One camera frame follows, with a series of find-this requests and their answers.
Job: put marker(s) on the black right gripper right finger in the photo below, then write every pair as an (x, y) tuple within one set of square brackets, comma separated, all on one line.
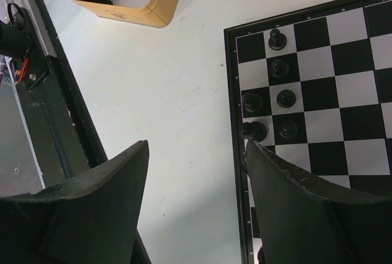
[(306, 219)]

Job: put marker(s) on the black and white chessboard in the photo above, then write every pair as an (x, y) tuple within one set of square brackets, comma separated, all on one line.
[(339, 58)]

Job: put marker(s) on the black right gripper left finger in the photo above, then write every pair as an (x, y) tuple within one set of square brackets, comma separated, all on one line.
[(90, 218)]

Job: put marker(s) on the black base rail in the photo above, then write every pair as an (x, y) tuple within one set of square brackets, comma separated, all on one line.
[(47, 134)]

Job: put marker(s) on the black chess piece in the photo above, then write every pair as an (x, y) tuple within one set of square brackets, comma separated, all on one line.
[(261, 256), (252, 102), (253, 131)]

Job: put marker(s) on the black pawn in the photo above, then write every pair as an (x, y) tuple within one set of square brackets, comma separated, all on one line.
[(277, 40), (286, 98), (279, 68), (288, 129)]

